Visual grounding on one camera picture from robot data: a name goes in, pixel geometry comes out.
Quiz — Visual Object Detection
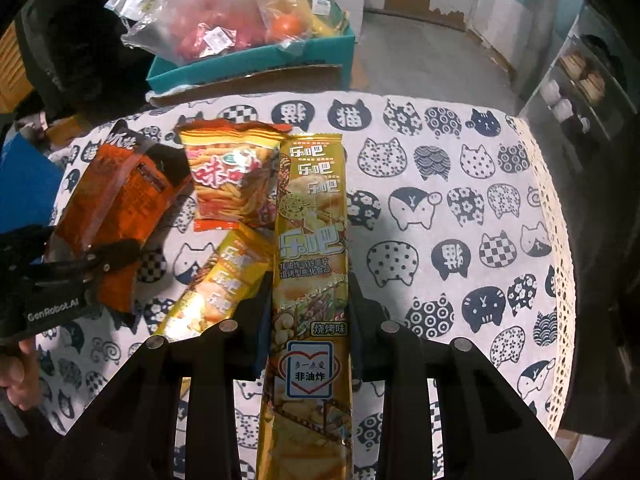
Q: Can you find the orange octopus snack bag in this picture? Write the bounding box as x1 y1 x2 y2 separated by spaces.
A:
46 119 194 316

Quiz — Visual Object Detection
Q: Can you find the red yellow fries snack bag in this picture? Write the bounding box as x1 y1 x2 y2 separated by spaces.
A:
179 118 292 231

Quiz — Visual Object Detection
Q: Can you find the long yellow chips pack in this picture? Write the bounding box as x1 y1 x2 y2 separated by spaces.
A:
256 133 352 479

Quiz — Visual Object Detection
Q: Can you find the person's left hand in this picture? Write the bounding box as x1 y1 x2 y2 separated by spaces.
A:
0 337 41 411

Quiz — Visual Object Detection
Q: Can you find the cat pattern tablecloth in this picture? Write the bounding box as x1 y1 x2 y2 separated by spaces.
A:
37 93 561 479

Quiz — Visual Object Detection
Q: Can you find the dark hanging jacket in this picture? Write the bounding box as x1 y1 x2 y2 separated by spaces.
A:
16 0 153 125

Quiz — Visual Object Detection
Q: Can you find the clear bag of red fruit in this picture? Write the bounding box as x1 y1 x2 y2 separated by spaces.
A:
122 0 323 66

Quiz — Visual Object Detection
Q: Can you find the brown cardboard flap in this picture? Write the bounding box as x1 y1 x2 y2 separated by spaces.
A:
145 65 343 107

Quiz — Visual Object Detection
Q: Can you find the teal cardboard tray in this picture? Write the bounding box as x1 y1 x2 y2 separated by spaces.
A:
146 26 356 93

